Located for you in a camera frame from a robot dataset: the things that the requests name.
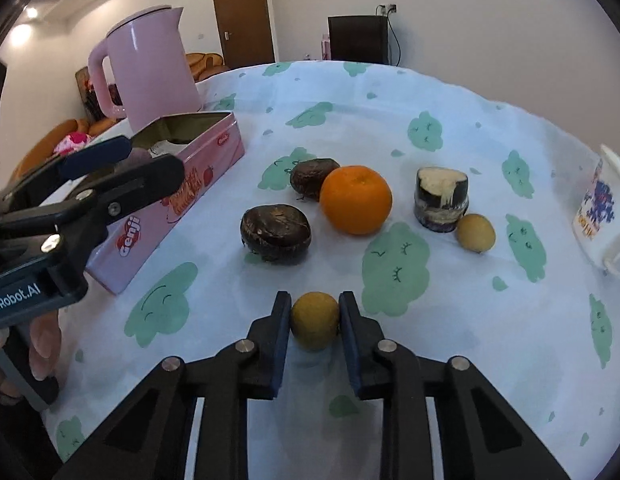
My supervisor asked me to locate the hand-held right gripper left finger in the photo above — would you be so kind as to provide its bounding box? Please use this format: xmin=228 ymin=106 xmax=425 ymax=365
xmin=52 ymin=290 xmax=292 ymax=480

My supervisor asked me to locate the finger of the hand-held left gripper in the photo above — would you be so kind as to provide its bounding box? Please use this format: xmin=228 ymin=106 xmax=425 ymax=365
xmin=0 ymin=152 xmax=187 ymax=301
xmin=0 ymin=135 xmax=136 ymax=216

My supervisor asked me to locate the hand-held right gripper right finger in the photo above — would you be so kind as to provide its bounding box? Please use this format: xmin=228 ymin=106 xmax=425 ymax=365
xmin=338 ymin=290 xmax=573 ymax=480

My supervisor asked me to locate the yellow-brown longan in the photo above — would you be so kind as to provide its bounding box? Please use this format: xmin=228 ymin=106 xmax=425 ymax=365
xmin=290 ymin=291 xmax=341 ymax=352
xmin=456 ymin=213 xmax=496 ymax=253

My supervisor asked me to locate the pink tin box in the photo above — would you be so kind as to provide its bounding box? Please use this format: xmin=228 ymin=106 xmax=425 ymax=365
xmin=84 ymin=111 xmax=245 ymax=296

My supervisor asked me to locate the dark brown water chestnut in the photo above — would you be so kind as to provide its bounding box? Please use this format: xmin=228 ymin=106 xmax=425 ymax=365
xmin=240 ymin=204 xmax=311 ymax=263
xmin=290 ymin=158 xmax=341 ymax=198

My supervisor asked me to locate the short dark sugarcane piece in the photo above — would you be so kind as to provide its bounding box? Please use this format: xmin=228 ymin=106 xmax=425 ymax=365
xmin=414 ymin=166 xmax=469 ymax=233

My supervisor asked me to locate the person's left hand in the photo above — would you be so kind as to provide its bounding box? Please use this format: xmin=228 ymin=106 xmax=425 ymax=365
xmin=0 ymin=310 xmax=63 ymax=401

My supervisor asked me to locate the pink floral cushion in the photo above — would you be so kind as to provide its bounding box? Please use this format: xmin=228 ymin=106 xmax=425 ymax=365
xmin=54 ymin=131 xmax=91 ymax=156

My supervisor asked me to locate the printed paper sheet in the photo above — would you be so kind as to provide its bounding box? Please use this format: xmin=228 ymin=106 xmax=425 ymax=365
xmin=147 ymin=140 xmax=188 ymax=157

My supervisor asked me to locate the brown leather sofa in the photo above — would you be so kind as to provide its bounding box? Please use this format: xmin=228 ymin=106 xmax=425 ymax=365
xmin=10 ymin=117 xmax=121 ymax=186

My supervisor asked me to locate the chair with clothes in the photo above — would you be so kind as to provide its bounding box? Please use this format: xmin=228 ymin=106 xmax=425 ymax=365
xmin=75 ymin=66 xmax=125 ymax=122

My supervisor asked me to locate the pink electric kettle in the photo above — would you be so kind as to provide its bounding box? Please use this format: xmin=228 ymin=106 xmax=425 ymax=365
xmin=87 ymin=5 xmax=203 ymax=133

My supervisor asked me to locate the brown leather armchair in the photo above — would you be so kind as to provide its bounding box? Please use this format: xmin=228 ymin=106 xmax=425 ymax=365
xmin=185 ymin=52 xmax=231 ymax=81

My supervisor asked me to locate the orange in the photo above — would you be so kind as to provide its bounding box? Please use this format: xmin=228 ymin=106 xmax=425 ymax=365
xmin=320 ymin=165 xmax=393 ymax=236

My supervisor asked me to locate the brown wooden door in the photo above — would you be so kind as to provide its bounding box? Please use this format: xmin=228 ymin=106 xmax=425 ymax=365
xmin=211 ymin=0 xmax=279 ymax=68

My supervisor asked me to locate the black television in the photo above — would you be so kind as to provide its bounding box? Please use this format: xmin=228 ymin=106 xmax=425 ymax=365
xmin=328 ymin=15 xmax=391 ymax=66

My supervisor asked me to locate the white printed mug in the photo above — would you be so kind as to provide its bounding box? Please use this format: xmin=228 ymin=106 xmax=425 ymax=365
xmin=572 ymin=144 xmax=620 ymax=281

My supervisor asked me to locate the black power cable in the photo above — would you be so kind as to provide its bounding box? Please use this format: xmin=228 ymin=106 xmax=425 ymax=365
xmin=387 ymin=10 xmax=403 ymax=67

